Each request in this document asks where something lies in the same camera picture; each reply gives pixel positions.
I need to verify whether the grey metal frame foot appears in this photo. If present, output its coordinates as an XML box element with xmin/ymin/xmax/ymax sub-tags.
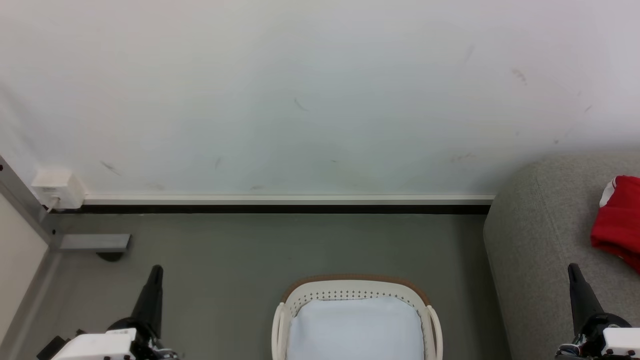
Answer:
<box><xmin>59</xmin><ymin>233</ymin><xmax>132</xmax><ymax>253</ymax></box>

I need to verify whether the white and black baseboard strip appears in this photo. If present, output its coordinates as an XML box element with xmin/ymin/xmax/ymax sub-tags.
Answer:
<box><xmin>82</xmin><ymin>194</ymin><xmax>497</xmax><ymax>216</ymax></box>

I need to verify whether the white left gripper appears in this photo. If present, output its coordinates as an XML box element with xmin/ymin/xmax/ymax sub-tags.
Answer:
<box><xmin>49</xmin><ymin>264</ymin><xmax>180</xmax><ymax>360</ymax></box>

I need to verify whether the grey sofa seat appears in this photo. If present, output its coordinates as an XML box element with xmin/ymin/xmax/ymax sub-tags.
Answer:
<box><xmin>482</xmin><ymin>152</ymin><xmax>640</xmax><ymax>360</ymax></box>

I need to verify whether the white wall outlet box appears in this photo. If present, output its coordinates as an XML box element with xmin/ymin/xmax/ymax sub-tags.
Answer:
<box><xmin>30</xmin><ymin>169</ymin><xmax>86</xmax><ymax>211</ymax></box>

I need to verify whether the grey metal frame post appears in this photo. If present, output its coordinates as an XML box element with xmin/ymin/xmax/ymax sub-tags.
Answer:
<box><xmin>0</xmin><ymin>154</ymin><xmax>65</xmax><ymax>252</ymax></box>

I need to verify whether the cream plastic laundry basket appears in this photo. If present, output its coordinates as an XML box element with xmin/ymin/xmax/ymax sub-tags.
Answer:
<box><xmin>271</xmin><ymin>273</ymin><xmax>444</xmax><ymax>360</ymax></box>

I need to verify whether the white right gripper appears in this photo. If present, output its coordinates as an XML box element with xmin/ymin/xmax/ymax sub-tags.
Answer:
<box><xmin>554</xmin><ymin>263</ymin><xmax>640</xmax><ymax>360</ymax></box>

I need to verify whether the red and white garment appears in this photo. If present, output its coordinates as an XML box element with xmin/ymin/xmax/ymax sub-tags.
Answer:
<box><xmin>589</xmin><ymin>174</ymin><xmax>640</xmax><ymax>275</ymax></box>

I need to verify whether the pale white cloth in basket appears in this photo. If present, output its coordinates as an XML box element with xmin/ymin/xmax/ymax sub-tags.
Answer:
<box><xmin>285</xmin><ymin>297</ymin><xmax>426</xmax><ymax>360</ymax></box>

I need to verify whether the beige partition panel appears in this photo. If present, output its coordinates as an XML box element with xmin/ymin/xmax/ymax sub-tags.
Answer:
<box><xmin>0</xmin><ymin>192</ymin><xmax>51</xmax><ymax>347</ymax></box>

